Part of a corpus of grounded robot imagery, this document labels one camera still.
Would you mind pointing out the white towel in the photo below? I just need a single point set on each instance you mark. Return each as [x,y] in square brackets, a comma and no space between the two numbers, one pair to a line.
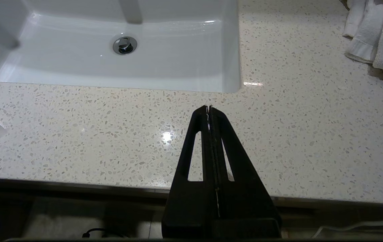
[379,37]

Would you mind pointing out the white sink basin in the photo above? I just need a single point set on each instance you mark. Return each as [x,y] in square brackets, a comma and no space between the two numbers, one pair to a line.
[60,50]

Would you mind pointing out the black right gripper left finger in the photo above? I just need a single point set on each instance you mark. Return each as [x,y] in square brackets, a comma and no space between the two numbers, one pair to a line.
[184,201]

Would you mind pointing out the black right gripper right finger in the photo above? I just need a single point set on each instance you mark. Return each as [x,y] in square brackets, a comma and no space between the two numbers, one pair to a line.
[245,201]

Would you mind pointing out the chrome drain stopper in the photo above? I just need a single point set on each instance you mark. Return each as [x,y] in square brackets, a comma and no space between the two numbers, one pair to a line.
[124,45]

